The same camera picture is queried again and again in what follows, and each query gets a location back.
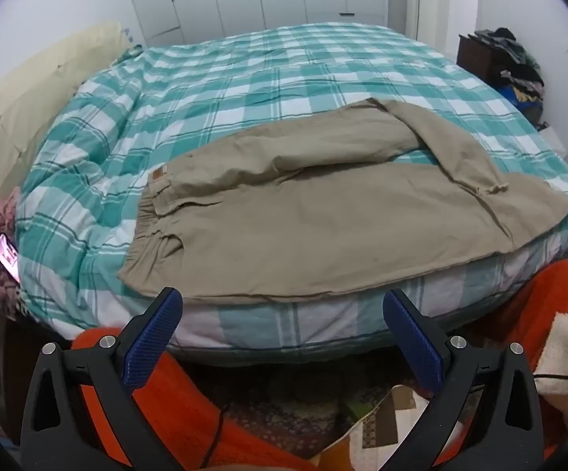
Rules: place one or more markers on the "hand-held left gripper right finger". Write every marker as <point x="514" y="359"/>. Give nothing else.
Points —
<point x="411" y="338"/>

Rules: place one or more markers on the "teal plaid bed duvet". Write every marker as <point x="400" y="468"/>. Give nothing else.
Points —
<point x="215" y="93"/>

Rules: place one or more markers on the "orange fleece blanket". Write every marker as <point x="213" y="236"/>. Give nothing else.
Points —
<point x="549" y="304"/>

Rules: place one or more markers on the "cream pillow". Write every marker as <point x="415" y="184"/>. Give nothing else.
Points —
<point x="19" y="98"/>

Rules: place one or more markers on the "dark patterned rug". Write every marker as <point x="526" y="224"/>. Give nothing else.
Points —
<point x="274" y="392"/>

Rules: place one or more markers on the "smartphone with lit screen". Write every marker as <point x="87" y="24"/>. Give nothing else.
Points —
<point x="7" y="257"/>

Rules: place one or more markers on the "dark wooden cabinet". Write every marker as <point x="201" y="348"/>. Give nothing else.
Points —
<point x="475" y="56"/>

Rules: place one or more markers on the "pile of dark clothes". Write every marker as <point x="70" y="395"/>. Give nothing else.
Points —
<point x="519" y="68"/>

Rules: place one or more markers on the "patchwork cloth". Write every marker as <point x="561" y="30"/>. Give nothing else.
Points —
<point x="387" y="427"/>

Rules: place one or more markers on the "khaki pants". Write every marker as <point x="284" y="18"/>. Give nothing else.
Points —
<point x="313" y="206"/>

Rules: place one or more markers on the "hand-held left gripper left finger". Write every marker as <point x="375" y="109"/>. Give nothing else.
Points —
<point x="154" y="333"/>

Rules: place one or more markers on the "white door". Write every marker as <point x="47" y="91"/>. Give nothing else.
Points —
<point x="413" y="10"/>

